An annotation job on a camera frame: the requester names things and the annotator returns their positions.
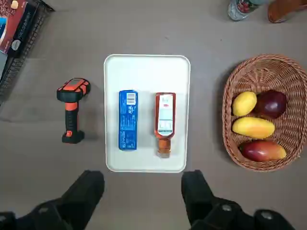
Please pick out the small yellow mango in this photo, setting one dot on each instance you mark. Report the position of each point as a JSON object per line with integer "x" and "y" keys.
{"x": 244, "y": 103}

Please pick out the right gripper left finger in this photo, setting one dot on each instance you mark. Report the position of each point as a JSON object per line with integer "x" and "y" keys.
{"x": 79, "y": 198}

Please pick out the long yellow mango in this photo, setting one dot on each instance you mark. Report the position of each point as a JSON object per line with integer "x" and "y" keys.
{"x": 253, "y": 127}

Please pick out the orange black barcode scanner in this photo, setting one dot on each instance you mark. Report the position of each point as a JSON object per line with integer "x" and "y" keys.
{"x": 71, "y": 115}

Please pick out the round tea bottle white cap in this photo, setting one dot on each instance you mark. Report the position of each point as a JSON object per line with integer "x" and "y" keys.
{"x": 285, "y": 10}

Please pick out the red yellow mango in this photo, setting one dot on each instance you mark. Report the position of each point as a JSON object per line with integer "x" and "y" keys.
{"x": 262, "y": 151}

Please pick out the clear water bottle green cap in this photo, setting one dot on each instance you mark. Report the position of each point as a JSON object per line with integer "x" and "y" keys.
{"x": 239, "y": 9}

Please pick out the dark blue cookie box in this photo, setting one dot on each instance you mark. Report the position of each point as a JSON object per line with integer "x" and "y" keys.
{"x": 19, "y": 31}

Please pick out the white plastic tray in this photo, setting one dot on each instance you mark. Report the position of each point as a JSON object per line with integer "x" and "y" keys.
{"x": 146, "y": 74}

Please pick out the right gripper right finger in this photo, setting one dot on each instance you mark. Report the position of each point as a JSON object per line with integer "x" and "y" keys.
{"x": 201, "y": 198}

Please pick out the brown wicker basket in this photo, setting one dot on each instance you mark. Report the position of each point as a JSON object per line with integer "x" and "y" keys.
{"x": 271, "y": 69}

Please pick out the blue Oreo cookie box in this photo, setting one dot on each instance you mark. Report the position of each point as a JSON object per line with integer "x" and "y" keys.
{"x": 128, "y": 119}

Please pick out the square amber tea bottle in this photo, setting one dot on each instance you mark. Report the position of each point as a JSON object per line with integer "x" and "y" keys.
{"x": 165, "y": 115}

